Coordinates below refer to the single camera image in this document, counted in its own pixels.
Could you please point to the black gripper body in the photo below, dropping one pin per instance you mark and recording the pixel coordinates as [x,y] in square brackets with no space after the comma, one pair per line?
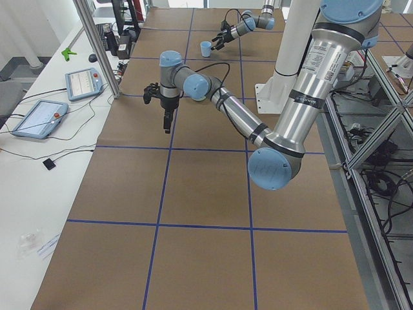
[228,34]
[168,103]

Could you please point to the light blue plastic cup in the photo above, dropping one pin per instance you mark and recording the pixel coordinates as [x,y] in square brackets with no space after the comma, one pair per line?
[206,48]

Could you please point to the light green bowl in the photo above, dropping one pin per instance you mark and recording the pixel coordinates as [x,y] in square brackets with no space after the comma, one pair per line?
[199,99]

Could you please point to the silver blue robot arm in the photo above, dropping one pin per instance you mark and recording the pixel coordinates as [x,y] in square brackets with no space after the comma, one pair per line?
[248,22]
[341,27]

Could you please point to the black orange adapter box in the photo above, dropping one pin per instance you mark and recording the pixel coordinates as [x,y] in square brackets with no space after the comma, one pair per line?
[121,68]

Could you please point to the black box with label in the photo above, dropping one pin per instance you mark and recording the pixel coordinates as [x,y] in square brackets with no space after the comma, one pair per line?
[125,44]

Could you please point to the black bottle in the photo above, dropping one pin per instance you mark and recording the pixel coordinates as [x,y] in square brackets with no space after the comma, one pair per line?
[111,40]

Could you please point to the black computer mouse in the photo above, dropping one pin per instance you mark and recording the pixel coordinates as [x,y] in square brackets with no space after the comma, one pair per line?
[92,58]

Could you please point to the far teach pendant tablet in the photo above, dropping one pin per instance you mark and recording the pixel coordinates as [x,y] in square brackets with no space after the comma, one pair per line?
[83,84]

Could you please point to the teach pendant tablet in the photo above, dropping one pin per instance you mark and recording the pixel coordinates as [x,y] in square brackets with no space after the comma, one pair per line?
[41,119]
[83,84]

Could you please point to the green plastic clamp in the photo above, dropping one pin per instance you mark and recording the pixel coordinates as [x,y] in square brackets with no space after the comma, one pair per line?
[66,53]

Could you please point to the near teach pendant tablet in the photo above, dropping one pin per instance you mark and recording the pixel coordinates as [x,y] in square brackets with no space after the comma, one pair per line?
[41,119]

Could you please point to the small black square pad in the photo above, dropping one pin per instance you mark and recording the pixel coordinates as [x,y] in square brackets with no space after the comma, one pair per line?
[49,164]

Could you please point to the white paper slip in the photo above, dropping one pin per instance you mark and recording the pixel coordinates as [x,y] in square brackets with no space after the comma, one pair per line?
[48,248]

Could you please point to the clear plastic bag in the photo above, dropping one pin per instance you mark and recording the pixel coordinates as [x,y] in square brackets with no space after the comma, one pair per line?
[29,242]

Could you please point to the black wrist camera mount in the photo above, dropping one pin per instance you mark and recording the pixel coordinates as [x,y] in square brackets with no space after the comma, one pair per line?
[225,26]
[151,91]

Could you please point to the aluminium frame post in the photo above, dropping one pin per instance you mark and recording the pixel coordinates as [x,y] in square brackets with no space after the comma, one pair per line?
[94,39]

